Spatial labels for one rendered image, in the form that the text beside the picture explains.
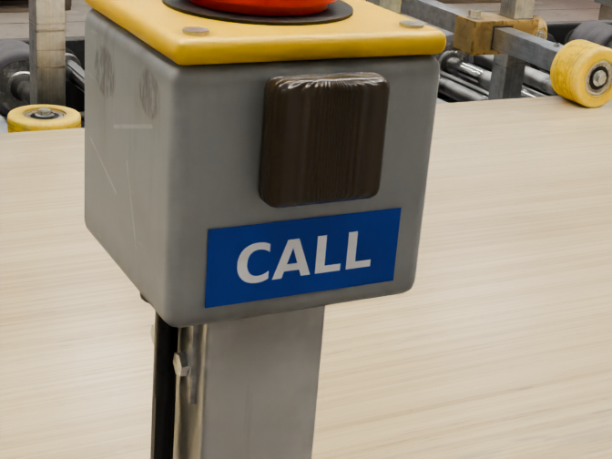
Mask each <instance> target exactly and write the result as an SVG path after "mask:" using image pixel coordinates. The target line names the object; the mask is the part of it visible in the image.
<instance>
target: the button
mask: <svg viewBox="0 0 612 459"><path fill-rule="evenodd" d="M189 1H191V2H192V3H194V4H197V5H201V6H205V7H207V8H212V9H216V10H220V11H226V12H232V13H240V14H248V15H309V14H315V13H319V12H321V11H324V10H326V9H327V7H328V4H330V3H333V2H335V1H337V0H189Z"/></svg>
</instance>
